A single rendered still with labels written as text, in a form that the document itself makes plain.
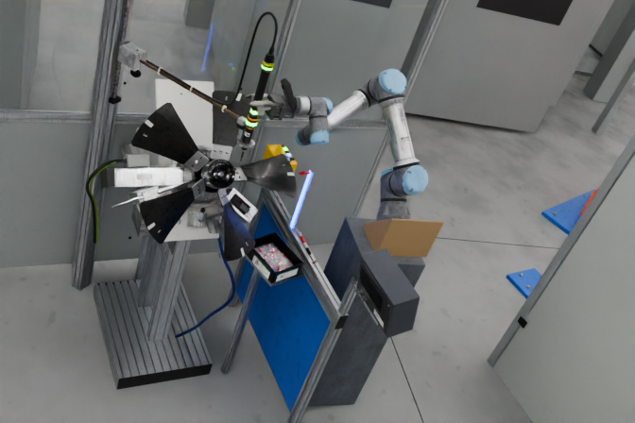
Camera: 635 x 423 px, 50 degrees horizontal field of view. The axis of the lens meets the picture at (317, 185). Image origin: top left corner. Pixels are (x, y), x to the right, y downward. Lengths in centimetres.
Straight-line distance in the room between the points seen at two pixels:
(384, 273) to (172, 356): 139
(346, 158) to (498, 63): 288
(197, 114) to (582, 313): 218
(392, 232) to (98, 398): 156
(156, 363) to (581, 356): 215
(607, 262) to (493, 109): 346
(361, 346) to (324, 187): 117
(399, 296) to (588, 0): 473
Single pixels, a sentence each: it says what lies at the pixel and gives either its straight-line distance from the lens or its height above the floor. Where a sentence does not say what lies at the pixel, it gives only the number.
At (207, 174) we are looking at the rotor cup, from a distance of 273.
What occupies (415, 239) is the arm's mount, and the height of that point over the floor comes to 110.
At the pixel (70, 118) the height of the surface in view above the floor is 98.
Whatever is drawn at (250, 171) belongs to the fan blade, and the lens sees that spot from 287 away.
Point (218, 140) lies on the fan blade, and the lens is 284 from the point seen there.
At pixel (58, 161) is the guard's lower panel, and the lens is 350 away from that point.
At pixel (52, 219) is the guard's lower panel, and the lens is 372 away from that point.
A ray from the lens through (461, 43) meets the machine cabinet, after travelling 637.
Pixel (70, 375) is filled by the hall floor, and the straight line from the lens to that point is 352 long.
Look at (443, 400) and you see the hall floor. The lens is 400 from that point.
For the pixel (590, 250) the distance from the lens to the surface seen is 374.
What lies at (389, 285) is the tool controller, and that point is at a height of 124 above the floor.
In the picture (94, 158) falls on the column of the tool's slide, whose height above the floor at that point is 86.
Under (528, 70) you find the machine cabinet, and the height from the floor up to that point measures 70.
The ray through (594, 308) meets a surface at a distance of 377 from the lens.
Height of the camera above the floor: 278
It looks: 33 degrees down
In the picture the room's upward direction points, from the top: 20 degrees clockwise
